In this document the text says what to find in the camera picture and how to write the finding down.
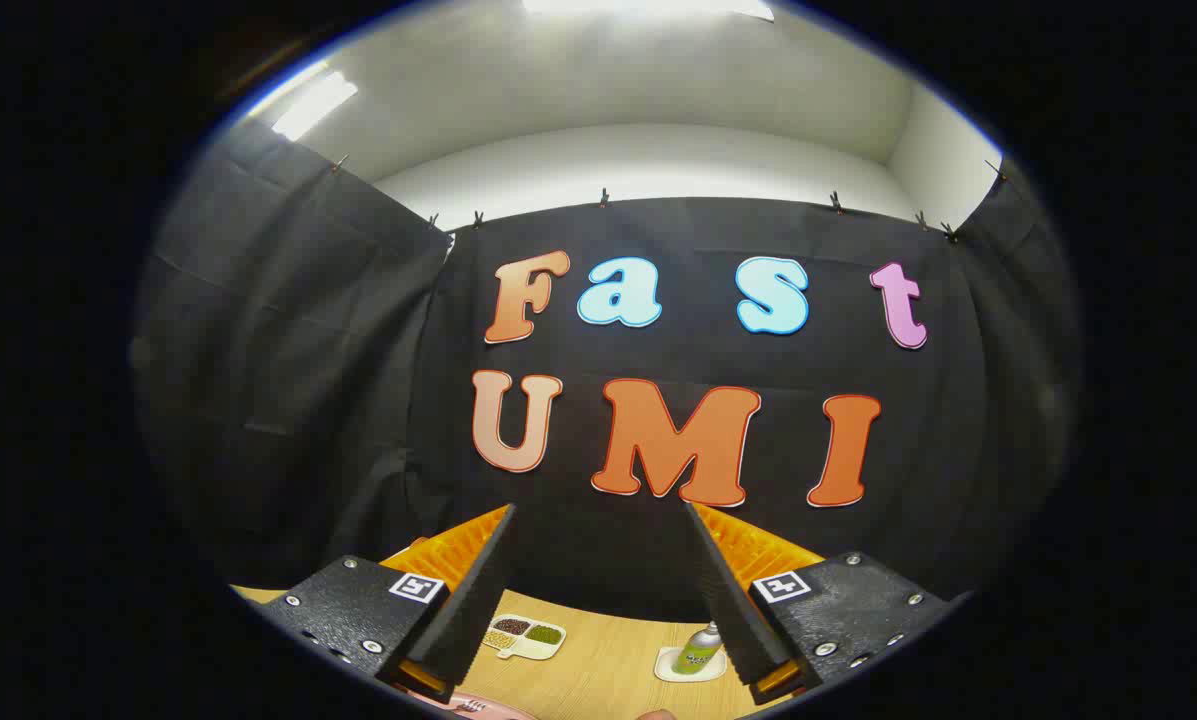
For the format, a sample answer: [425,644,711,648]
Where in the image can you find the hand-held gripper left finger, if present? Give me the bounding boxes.
[258,503,517,704]

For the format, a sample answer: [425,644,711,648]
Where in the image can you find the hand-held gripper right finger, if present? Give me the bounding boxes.
[685,500,959,706]

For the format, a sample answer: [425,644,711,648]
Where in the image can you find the green soda bottle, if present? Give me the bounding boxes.
[673,622,724,676]

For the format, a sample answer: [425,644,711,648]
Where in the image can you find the white divided dish with beans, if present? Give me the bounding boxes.
[483,614,567,661]

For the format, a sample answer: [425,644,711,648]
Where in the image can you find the white square coaster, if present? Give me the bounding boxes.
[655,645,729,684]

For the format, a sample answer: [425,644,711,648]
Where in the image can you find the pink round plate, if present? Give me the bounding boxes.
[426,688,541,720]

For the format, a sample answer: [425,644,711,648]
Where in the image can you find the narrow ceiling light strip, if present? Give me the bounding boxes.
[271,70,359,142]

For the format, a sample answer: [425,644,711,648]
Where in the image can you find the wide ceiling light panel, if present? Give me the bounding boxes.
[523,0,775,22]

